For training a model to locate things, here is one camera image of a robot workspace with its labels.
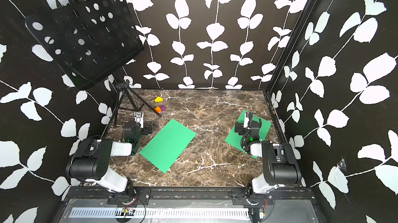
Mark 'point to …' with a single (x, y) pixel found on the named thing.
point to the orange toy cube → (158, 109)
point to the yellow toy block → (158, 99)
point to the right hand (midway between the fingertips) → (243, 118)
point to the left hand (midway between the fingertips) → (143, 118)
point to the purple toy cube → (162, 107)
